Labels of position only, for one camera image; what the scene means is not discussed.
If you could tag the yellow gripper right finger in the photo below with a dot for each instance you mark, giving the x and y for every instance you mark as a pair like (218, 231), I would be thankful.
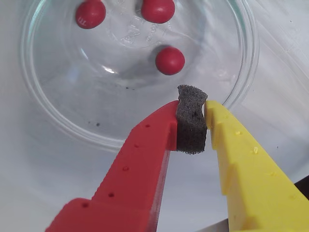
(253, 181)

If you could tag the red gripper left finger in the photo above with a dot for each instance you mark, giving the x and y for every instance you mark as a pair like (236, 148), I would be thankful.
(130, 181)

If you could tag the red candy pill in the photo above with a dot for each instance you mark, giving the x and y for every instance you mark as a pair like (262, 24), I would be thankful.
(90, 14)
(170, 60)
(158, 10)

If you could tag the clear glass bowl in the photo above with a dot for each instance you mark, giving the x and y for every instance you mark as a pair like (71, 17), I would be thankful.
(96, 84)

